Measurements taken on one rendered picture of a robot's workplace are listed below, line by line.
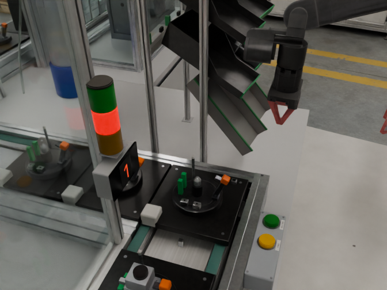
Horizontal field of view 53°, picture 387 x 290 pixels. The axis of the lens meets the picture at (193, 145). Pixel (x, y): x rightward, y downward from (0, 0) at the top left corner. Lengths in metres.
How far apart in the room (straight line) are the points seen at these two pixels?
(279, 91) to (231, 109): 0.42
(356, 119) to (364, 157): 1.88
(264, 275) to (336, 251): 0.29
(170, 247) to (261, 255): 0.24
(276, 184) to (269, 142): 0.23
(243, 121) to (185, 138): 0.31
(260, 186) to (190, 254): 0.30
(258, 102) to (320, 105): 2.08
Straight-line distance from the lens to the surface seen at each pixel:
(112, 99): 0.74
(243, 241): 1.03
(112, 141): 0.78
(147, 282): 0.81
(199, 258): 1.04
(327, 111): 3.43
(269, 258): 1.00
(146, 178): 1.17
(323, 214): 1.27
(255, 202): 1.12
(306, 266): 1.13
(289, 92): 0.87
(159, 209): 1.05
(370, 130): 3.30
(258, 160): 1.41
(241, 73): 1.20
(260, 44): 0.84
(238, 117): 1.28
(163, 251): 1.06
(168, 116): 1.64
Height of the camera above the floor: 1.75
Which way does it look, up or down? 37 degrees down
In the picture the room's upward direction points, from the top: 1 degrees counter-clockwise
